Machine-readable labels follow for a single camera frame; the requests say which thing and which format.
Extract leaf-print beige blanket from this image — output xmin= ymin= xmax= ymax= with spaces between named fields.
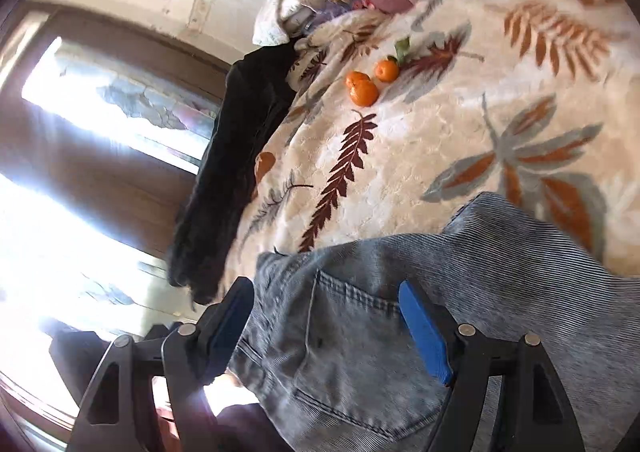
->
xmin=220 ymin=0 xmax=639 ymax=291

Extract black jacket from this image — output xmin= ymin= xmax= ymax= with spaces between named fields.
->
xmin=167 ymin=42 xmax=297 ymax=305

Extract grey-blue denim pants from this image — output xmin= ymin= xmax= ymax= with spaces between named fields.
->
xmin=229 ymin=193 xmax=639 ymax=451

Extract orange tangerine with leaf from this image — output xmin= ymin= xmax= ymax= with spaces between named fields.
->
xmin=374 ymin=37 xmax=410 ymax=83

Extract white cloth pile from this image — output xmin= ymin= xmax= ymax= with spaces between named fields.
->
xmin=252 ymin=0 xmax=324 ymax=46

